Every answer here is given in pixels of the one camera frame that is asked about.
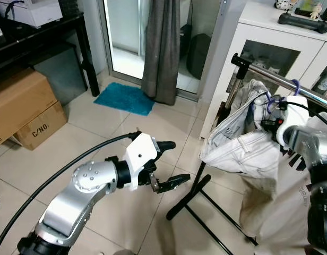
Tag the large plain cardboard box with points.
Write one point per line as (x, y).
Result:
(20, 103)

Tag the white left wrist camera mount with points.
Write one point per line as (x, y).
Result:
(139, 151)

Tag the small beige figurine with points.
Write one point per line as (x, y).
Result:
(316, 11)

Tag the dark bin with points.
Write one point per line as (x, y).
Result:
(198, 56)

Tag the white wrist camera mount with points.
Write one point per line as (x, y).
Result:
(297, 104)
(139, 151)

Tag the blue plastic hanger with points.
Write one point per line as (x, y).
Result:
(297, 83)

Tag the blue shaggy floor mat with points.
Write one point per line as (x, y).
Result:
(123, 98)

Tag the grey curtain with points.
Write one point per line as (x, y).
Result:
(161, 53)

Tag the white glass-front cabinet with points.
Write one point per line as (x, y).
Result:
(254, 32)

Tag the cardboard box with print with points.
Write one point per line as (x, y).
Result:
(44, 127)

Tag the white printed cup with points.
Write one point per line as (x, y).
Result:
(325, 84)

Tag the glass sliding door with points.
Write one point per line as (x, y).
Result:
(126, 32)

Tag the black side table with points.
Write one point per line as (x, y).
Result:
(46, 32)

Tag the beige printed T-shirt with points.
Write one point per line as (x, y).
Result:
(280, 212)

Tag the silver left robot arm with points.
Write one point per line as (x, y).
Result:
(92, 180)

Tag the black game controller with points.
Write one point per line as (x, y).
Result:
(301, 22)

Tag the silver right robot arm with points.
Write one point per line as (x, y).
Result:
(317, 159)

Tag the metal clothes rack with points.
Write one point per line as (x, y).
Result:
(269, 76)

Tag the grey storage box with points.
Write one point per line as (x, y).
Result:
(62, 79)

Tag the spotted white mug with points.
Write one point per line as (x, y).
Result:
(284, 4)

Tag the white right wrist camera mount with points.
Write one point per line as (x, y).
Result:
(297, 104)

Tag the cream white garment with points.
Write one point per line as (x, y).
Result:
(243, 151)

